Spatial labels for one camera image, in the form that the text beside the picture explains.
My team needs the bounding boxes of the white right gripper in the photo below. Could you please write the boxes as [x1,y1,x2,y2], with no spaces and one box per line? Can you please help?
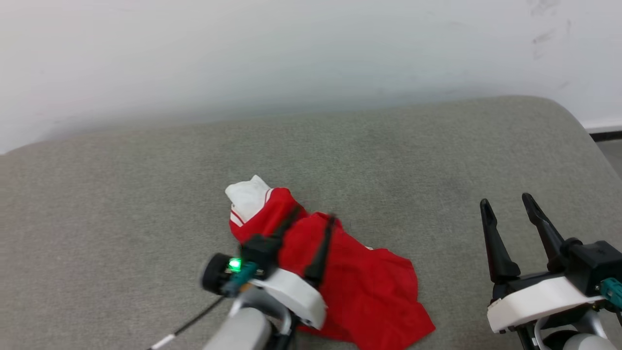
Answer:
[480,192,603,334]

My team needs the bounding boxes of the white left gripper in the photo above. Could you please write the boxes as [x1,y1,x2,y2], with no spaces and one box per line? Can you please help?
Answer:
[249,207,337,330]

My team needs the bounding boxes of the red garment with white trim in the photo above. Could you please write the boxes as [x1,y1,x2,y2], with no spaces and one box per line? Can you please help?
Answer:
[225,175,436,350]

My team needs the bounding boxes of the grey fabric sofa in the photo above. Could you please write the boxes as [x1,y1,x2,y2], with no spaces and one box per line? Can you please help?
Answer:
[0,96,622,350]

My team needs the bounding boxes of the thin black cable white tag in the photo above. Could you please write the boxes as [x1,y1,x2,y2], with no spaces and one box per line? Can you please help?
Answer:
[147,297,227,350]

